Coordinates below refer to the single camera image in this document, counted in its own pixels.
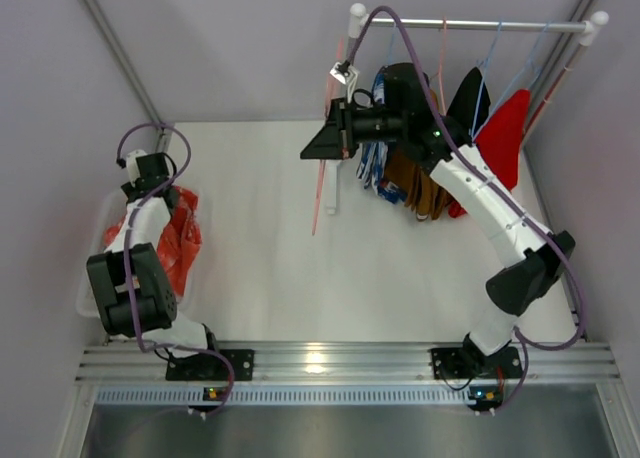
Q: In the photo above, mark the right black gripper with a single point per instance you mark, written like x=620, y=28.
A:
x=343, y=128

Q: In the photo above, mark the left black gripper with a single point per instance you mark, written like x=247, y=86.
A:
x=133, y=191

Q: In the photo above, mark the orange white patterned trousers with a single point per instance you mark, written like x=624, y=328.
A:
x=146, y=223

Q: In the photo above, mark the pink plastic hanger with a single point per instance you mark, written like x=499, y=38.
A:
x=320, y=188

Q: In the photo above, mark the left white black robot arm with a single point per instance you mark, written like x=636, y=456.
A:
x=139, y=278

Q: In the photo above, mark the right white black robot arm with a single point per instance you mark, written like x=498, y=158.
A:
x=533, y=258

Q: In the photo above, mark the blue white patterned trousers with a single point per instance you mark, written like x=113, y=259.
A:
x=375, y=155

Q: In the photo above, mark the brown trousers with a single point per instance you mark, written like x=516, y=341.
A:
x=423, y=196

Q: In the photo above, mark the pink hanger with brown trousers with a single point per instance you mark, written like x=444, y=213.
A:
x=441, y=62

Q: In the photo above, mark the light blue hanger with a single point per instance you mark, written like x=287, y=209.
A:
x=390, y=48

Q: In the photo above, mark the black trousers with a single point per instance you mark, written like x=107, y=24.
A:
x=462, y=105

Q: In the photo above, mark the red trousers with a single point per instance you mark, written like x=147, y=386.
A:
x=499, y=142

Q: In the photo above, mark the blue hanger with red trousers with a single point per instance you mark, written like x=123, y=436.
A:
x=529, y=66

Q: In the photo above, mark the white plastic basket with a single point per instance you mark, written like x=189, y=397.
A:
x=192, y=288

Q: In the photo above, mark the white metal clothes rack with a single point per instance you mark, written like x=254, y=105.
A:
x=361, y=20

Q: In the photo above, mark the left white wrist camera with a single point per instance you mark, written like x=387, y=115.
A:
x=130, y=164

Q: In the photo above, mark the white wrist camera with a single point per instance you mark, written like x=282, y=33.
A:
x=347, y=75
x=130, y=164

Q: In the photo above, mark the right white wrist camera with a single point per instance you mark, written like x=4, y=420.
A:
x=347, y=75

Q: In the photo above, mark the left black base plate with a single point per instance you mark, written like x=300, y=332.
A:
x=204, y=367

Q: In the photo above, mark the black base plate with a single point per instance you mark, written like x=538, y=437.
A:
x=445, y=363
x=204, y=367

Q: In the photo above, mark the aluminium mounting rail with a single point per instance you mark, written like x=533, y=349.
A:
x=342, y=363

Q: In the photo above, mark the grey slotted cable duct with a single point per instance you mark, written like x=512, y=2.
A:
x=285, y=395

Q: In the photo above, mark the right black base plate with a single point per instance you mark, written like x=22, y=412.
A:
x=445, y=363

